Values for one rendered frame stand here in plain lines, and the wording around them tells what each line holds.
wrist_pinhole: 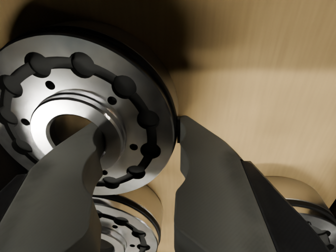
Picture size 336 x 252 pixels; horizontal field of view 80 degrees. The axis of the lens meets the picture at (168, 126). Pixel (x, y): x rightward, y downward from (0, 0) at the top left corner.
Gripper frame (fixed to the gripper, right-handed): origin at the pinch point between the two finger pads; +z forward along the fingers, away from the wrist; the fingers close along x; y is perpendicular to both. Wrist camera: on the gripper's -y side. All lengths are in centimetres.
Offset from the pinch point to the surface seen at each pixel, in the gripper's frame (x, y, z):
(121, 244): -2.5, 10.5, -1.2
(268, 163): 9.1, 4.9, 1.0
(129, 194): -1.6, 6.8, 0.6
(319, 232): 12.5, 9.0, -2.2
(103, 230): -3.7, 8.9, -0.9
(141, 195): -0.8, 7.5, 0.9
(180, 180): 2.5, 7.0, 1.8
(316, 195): 12.6, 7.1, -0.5
